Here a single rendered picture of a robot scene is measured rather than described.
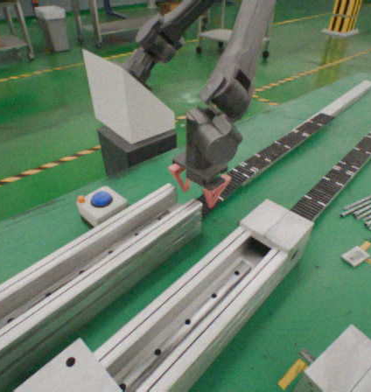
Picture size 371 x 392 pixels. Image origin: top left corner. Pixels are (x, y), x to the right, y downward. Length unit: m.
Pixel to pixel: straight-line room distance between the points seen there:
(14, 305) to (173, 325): 0.25
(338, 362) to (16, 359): 0.42
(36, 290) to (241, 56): 0.52
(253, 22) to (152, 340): 0.57
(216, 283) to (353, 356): 0.21
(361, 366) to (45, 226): 0.63
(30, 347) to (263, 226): 0.41
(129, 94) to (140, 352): 0.68
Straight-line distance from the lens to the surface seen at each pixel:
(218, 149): 0.52
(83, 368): 0.40
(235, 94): 0.57
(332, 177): 0.86
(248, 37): 0.64
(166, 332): 0.49
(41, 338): 0.53
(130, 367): 0.48
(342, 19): 6.88
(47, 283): 0.57
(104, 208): 0.66
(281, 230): 0.57
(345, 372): 0.46
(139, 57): 0.99
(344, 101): 1.34
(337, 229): 0.76
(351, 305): 0.64
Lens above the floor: 1.27
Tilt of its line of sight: 39 degrees down
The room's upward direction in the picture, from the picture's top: straight up
